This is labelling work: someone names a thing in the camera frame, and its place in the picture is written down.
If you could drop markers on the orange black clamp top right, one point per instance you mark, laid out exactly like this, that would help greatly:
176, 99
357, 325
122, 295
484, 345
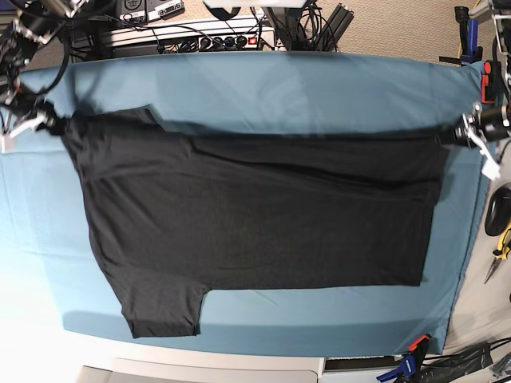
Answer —
489, 83

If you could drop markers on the blue bar clamp top right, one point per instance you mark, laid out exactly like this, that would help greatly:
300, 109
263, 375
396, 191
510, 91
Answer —
469, 51

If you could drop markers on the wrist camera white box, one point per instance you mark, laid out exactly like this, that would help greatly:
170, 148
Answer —
7, 143
491, 169

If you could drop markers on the black aluminium extrusion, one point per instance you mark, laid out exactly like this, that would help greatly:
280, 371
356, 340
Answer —
334, 28

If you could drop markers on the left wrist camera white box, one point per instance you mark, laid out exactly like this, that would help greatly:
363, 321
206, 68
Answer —
491, 169

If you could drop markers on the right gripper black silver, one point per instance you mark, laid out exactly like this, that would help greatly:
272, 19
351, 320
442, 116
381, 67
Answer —
22, 116

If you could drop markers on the black computer mouse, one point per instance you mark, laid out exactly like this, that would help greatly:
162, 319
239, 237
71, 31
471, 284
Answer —
498, 212

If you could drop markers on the black power strip red switch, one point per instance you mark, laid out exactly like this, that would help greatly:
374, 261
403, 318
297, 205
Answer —
204, 44

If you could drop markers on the black T-shirt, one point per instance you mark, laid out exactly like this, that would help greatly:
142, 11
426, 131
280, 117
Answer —
172, 217

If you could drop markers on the yellow handled pliers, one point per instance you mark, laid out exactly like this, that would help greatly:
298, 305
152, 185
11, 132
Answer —
500, 254

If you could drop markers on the blue table cloth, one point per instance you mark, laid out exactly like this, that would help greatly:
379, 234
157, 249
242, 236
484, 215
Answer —
51, 281

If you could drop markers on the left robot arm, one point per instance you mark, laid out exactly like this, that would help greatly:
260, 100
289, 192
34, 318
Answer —
500, 15

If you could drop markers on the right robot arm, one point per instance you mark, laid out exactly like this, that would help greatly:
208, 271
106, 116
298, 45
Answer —
36, 24

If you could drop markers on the orange blue clamp bottom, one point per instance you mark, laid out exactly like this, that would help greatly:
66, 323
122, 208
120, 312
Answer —
411, 363

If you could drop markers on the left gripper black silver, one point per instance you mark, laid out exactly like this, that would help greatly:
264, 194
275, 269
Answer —
479, 128

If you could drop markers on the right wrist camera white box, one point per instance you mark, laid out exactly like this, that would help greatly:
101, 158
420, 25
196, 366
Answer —
7, 143

